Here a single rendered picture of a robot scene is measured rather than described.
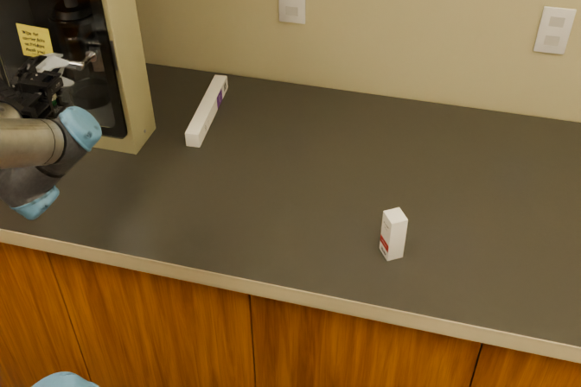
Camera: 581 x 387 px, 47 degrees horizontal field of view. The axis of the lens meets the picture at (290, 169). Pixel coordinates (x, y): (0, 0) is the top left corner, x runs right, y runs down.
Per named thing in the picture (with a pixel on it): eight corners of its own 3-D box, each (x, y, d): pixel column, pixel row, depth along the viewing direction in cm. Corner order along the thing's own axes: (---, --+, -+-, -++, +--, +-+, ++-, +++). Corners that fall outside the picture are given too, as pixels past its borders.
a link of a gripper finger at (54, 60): (82, 59, 135) (59, 85, 128) (56, 54, 136) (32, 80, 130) (79, 46, 133) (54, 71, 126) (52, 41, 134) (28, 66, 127)
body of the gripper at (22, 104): (71, 103, 130) (37, 138, 121) (33, 97, 132) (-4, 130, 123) (62, 69, 126) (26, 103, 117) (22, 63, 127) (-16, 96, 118)
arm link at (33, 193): (65, 193, 112) (12, 149, 108) (24, 231, 115) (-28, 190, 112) (79, 173, 119) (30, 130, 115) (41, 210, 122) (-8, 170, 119)
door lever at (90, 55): (58, 55, 140) (55, 45, 138) (98, 61, 138) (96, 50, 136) (44, 68, 136) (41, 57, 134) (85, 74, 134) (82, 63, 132)
